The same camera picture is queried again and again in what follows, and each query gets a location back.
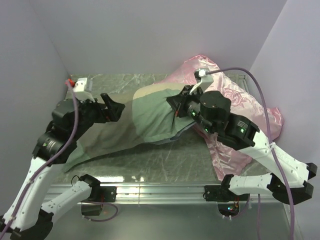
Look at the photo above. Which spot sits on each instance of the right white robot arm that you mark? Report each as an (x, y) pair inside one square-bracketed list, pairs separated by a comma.
[(286, 174)]

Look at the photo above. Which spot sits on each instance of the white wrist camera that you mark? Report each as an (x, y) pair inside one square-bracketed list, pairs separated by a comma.
[(82, 88), (203, 80)]

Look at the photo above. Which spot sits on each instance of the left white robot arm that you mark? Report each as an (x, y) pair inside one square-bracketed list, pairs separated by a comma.
[(71, 118)]

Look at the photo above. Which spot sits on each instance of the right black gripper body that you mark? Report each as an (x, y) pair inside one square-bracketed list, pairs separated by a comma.
[(192, 104)]

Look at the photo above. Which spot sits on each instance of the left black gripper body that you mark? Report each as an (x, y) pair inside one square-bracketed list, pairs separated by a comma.
[(92, 113)]

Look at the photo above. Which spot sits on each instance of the aluminium front rail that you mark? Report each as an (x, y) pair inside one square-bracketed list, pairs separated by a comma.
[(155, 192)]

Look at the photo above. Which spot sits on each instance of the pink rose satin pillow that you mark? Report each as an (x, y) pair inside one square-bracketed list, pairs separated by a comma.
[(244, 116)]

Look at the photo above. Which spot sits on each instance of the green beige patchwork pillowcase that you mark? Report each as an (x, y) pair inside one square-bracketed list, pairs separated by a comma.
[(146, 119)]

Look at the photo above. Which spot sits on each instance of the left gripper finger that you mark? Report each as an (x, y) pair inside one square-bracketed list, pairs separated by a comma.
[(109, 103), (114, 111)]

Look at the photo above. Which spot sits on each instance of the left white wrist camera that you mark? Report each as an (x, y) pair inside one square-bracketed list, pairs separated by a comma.
[(82, 88)]

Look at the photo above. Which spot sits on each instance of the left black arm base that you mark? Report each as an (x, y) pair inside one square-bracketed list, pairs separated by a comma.
[(94, 205)]

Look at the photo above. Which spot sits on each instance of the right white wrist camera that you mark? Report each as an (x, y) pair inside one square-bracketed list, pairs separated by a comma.
[(203, 80)]

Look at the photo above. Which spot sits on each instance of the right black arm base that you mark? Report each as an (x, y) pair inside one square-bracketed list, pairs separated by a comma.
[(227, 202)]

